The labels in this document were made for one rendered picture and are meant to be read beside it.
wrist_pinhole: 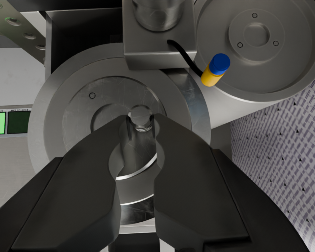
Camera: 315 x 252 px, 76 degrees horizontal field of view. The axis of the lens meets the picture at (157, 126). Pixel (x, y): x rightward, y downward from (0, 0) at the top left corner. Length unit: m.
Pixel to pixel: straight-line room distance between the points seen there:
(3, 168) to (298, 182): 0.58
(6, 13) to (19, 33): 0.06
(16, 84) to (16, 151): 2.29
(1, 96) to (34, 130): 2.71
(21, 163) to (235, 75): 0.52
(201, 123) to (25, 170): 0.48
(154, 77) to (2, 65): 2.87
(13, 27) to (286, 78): 0.45
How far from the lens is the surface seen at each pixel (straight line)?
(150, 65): 0.16
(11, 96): 2.84
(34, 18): 0.23
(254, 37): 0.21
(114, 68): 0.17
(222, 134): 0.52
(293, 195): 0.27
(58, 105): 0.18
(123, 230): 0.53
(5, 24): 0.49
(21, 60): 2.93
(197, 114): 0.17
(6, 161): 0.61
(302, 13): 0.24
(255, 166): 0.34
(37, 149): 0.19
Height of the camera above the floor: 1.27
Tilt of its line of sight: 7 degrees down
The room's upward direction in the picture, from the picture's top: 177 degrees clockwise
